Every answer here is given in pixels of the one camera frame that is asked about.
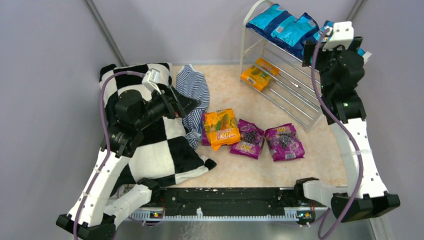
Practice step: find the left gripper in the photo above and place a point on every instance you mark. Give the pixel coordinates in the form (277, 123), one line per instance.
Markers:
(171, 104)

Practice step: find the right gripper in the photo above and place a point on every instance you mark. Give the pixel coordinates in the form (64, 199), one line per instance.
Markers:
(308, 52)

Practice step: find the blue Slendy candy bag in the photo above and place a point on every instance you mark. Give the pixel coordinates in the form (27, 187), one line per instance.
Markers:
(320, 38)

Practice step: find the orange 100 candy bag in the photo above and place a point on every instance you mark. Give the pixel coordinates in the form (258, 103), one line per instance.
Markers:
(221, 128)

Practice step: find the blue candy bag front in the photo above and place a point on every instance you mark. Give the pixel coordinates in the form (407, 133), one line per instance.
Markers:
(271, 22)

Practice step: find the purple grape candy bag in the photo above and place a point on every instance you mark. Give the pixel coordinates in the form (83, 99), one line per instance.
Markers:
(283, 143)
(251, 142)

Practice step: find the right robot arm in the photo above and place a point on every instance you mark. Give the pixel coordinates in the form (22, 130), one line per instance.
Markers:
(365, 195)

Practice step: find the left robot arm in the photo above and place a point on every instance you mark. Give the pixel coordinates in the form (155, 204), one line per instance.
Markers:
(93, 217)

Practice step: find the orange candy bag under rack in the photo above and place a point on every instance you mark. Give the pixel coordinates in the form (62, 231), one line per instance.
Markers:
(260, 74)

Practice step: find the blue white striped cloth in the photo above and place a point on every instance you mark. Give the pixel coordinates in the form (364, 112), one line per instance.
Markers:
(192, 84)

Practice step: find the white metal shoe rack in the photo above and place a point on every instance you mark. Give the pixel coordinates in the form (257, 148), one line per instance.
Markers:
(296, 89)

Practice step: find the black white checkered pillow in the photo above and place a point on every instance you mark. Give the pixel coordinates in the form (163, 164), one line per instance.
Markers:
(164, 155)

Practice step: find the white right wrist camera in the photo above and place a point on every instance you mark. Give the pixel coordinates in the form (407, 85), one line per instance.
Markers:
(340, 34)

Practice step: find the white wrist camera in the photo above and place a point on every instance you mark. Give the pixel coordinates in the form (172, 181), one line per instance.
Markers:
(151, 80)
(340, 34)

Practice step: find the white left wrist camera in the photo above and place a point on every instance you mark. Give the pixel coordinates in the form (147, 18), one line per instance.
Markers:
(151, 80)

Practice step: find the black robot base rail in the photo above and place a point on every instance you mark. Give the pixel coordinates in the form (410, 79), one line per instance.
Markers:
(229, 202)

